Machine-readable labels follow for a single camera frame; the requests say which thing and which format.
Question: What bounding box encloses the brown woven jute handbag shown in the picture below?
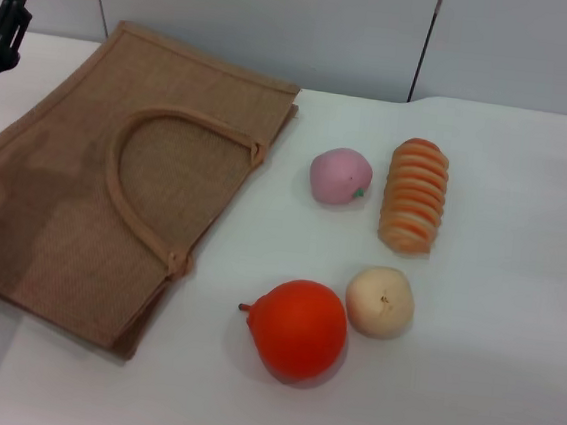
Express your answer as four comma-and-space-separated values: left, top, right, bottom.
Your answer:
0, 7, 307, 379

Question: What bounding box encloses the cream round egg yolk pastry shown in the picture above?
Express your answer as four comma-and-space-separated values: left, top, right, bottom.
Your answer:
341, 262, 419, 342

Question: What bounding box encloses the pink peach toy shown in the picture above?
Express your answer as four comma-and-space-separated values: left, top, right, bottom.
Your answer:
306, 144, 376, 212

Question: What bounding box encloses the red-orange pear toy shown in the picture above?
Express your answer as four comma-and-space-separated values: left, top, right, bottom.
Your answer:
231, 273, 353, 391

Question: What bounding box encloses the striped orange caterpillar bread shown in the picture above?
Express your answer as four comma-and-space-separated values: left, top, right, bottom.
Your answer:
375, 134, 453, 262

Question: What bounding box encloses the dark vertical wall strip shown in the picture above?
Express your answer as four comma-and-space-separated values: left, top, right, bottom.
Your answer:
406, 0, 446, 106

